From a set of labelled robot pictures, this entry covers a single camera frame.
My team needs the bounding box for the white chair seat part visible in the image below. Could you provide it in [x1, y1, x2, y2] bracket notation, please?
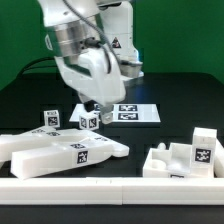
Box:
[142, 142, 214, 178]

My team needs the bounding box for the small white tagged nut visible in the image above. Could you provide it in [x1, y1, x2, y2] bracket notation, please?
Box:
[44, 110, 60, 128]

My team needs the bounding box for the black cable bundle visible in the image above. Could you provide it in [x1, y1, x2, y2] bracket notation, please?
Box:
[16, 57, 58, 79]

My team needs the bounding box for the white front fence bar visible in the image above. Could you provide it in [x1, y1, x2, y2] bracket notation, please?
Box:
[0, 178, 224, 205]

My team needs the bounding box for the white marker sheet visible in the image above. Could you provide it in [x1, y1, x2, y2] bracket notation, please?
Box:
[69, 104, 161, 123]

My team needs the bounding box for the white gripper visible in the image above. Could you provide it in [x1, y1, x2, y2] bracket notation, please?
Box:
[55, 49, 126, 124]

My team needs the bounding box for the small white tagged cube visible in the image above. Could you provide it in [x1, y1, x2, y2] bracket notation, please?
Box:
[79, 113, 99, 130]

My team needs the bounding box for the white fence bar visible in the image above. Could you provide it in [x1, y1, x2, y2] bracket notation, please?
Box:
[214, 140, 224, 178]
[0, 178, 224, 205]

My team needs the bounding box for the white right fence bar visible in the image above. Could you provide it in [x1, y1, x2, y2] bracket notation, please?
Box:
[214, 140, 224, 178]

